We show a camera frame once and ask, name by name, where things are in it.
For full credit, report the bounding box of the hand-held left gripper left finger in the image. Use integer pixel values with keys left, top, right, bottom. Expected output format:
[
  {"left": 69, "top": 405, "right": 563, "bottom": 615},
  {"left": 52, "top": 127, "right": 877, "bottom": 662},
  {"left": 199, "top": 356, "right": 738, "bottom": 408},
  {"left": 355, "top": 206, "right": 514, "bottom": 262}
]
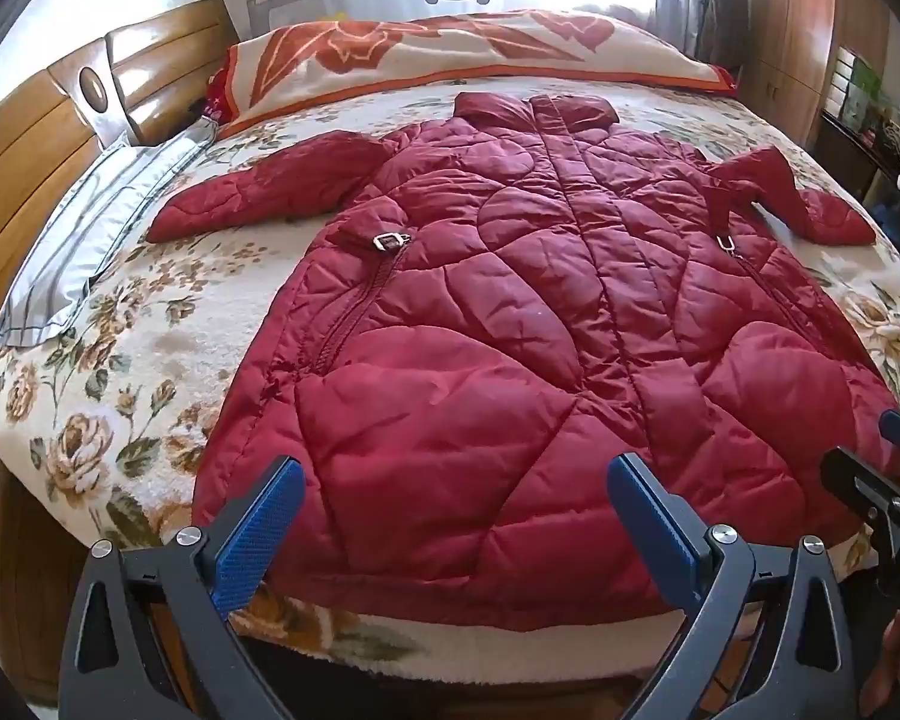
[{"left": 58, "top": 456, "right": 306, "bottom": 720}]

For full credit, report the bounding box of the row of boxes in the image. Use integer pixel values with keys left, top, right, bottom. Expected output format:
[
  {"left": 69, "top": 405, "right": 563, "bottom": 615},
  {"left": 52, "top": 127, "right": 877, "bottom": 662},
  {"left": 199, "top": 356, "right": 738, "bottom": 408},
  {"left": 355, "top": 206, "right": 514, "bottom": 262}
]
[{"left": 831, "top": 45, "right": 890, "bottom": 132}]

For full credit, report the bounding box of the wooden headboard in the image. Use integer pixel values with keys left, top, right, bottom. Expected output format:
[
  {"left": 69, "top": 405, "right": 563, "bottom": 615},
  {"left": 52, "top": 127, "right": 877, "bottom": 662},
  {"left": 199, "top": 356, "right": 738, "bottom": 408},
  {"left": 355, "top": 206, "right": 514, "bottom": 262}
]
[{"left": 0, "top": 0, "right": 242, "bottom": 391}]

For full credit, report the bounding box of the orange flower patterned blanket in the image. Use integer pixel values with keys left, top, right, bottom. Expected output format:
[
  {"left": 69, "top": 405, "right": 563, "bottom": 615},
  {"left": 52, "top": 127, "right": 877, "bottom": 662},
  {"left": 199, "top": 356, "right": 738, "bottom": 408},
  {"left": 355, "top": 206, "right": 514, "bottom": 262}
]
[{"left": 206, "top": 9, "right": 743, "bottom": 142}]

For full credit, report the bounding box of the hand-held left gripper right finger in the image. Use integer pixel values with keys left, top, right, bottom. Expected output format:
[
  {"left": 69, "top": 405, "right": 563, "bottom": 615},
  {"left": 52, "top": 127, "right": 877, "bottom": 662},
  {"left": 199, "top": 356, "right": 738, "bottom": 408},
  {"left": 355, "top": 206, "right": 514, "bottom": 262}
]
[{"left": 606, "top": 454, "right": 860, "bottom": 720}]

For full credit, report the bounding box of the grey striped pillow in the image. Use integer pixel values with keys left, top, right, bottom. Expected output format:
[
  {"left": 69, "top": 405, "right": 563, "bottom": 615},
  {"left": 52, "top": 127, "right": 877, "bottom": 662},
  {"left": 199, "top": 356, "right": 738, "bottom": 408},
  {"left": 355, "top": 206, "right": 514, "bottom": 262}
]
[{"left": 0, "top": 120, "right": 218, "bottom": 350}]

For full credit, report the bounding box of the cream floral bed blanket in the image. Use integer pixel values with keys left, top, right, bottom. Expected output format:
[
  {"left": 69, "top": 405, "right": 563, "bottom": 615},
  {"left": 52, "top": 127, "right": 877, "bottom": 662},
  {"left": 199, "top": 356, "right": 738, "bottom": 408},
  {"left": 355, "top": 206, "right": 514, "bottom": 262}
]
[{"left": 0, "top": 75, "right": 900, "bottom": 683}]

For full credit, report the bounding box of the wooden bed frame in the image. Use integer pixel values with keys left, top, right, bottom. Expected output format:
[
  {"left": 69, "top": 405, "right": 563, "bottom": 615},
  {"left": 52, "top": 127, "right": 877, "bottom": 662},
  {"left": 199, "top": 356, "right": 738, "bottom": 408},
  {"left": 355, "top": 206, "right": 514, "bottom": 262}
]
[{"left": 0, "top": 457, "right": 646, "bottom": 720}]

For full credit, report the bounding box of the wooden wardrobe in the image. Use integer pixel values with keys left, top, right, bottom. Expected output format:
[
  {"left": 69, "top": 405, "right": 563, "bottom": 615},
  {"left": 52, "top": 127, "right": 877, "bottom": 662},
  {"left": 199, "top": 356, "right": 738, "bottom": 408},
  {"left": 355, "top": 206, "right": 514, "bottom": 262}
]
[{"left": 741, "top": 0, "right": 845, "bottom": 137}]

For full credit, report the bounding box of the dark side desk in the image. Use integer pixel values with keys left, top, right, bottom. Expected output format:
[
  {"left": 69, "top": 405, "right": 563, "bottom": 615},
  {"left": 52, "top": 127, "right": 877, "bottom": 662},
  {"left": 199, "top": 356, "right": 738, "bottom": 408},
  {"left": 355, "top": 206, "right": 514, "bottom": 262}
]
[{"left": 817, "top": 101, "right": 900, "bottom": 256}]

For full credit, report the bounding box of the red quilted coat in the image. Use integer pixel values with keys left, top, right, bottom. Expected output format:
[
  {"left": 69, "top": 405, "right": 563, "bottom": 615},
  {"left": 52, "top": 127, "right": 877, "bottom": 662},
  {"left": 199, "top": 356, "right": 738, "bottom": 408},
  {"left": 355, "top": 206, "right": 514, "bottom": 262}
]
[{"left": 146, "top": 90, "right": 900, "bottom": 612}]

